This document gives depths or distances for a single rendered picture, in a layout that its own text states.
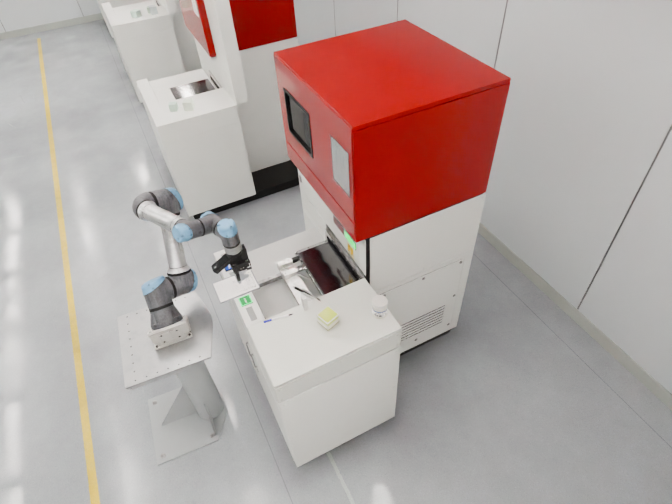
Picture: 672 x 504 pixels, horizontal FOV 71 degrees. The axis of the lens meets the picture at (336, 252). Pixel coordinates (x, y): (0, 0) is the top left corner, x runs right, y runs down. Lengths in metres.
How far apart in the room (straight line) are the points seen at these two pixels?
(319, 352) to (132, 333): 0.99
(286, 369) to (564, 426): 1.79
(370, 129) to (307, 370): 1.02
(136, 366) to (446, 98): 1.82
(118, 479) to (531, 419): 2.41
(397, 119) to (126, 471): 2.44
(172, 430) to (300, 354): 1.30
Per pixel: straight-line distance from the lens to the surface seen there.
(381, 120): 1.83
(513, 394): 3.21
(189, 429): 3.14
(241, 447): 3.02
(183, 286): 2.44
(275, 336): 2.16
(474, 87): 2.07
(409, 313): 2.81
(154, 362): 2.44
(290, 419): 2.32
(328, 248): 2.58
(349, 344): 2.10
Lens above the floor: 2.72
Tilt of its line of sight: 45 degrees down
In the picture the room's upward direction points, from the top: 4 degrees counter-clockwise
